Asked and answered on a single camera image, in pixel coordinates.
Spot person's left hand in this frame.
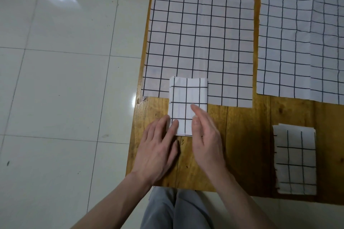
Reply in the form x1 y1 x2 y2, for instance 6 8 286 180
131 115 180 186

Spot person's right hand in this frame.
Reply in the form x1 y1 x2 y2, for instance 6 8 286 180
190 103 229 178

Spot small checked cloth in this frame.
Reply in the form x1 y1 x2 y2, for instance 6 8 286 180
168 76 209 137

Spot person's left forearm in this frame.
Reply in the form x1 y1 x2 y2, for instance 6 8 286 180
70 172 153 229

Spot person's right forearm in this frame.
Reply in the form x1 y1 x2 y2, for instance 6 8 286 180
206 169 277 229

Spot person's grey trousers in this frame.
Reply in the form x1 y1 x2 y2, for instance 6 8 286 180
140 186 215 229

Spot large flat checked cloth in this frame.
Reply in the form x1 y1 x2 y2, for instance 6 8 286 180
141 0 255 108

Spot wrinkled checked cloth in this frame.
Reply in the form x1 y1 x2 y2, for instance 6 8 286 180
309 0 344 105
256 0 314 101

